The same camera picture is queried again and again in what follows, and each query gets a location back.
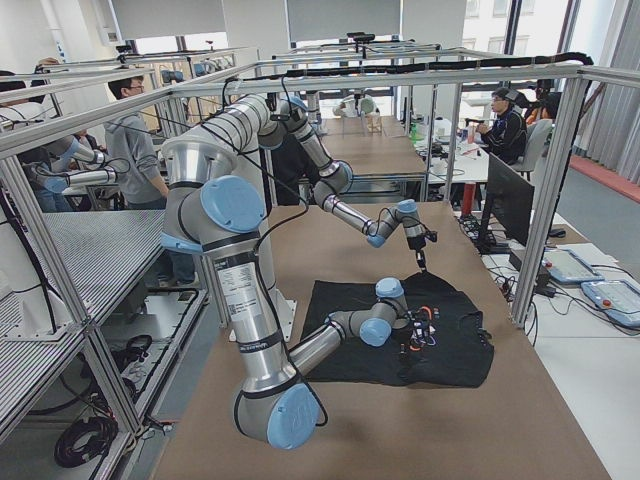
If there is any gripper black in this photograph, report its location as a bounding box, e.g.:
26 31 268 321
400 307 438 355
407 230 438 272

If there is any black graphic t-shirt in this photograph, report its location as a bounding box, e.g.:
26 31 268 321
306 272 494 387

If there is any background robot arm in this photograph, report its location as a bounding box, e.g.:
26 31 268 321
27 135 118 193

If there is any red fire extinguisher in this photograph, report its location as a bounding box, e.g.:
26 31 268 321
461 182 476 216

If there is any black computer monitor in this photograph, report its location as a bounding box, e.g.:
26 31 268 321
476 153 534 254

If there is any far teach pendant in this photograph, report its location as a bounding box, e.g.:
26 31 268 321
542 248 604 285

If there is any teach pendant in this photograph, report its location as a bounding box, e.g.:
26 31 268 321
542 248 604 285
581 280 639 328

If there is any seated person in black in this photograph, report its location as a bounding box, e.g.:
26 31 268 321
476 87 527 165

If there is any person in white coat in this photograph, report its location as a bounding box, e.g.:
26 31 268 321
333 95 378 118

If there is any near teach pendant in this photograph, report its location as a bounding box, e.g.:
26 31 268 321
581 280 639 328

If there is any standing person grey hoodie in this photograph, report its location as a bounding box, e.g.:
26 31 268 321
103 78 199 289

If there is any striped neighbouring work table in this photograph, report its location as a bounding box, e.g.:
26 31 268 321
1 211 163 438

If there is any floor cable coil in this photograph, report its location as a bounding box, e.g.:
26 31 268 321
53 417 121 469

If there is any aluminium cage frame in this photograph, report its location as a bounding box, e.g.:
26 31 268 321
0 34 640 446

